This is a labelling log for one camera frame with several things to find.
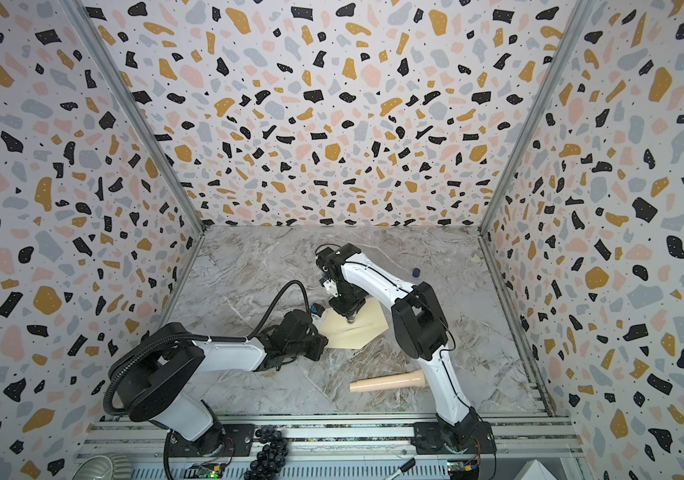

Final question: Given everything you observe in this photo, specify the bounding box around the beige toy microphone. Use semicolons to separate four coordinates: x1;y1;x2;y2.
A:
349;370;427;393

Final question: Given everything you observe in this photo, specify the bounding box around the ribbed grey round object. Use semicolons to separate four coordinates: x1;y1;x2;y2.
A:
72;454;133;480

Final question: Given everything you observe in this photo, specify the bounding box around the aluminium corner post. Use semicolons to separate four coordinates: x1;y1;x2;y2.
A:
479;0;595;238
60;1;205;235

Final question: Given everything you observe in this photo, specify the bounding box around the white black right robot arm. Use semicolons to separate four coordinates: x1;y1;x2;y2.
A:
316;244;497;454

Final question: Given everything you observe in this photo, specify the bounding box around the black corrugated cable conduit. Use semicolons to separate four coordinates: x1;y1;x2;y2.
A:
251;279;313;337

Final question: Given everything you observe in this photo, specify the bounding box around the aluminium corner post left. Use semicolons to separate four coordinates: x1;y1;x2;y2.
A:
60;1;205;235

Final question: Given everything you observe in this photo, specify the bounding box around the aluminium corner post right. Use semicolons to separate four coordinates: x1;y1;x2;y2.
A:
479;0;595;238

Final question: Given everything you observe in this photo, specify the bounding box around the black marker pen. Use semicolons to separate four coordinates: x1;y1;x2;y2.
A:
385;458;416;480

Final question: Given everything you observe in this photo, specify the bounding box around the black bead cluster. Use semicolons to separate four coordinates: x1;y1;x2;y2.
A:
242;425;289;480

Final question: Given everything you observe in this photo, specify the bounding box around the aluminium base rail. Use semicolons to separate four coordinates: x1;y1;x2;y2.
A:
76;413;592;479

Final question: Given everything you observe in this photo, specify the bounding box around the cream paper envelope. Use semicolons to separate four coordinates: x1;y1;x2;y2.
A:
318;298;389;350

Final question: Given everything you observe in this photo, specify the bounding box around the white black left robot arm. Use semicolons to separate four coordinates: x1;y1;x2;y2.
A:
103;309;329;456

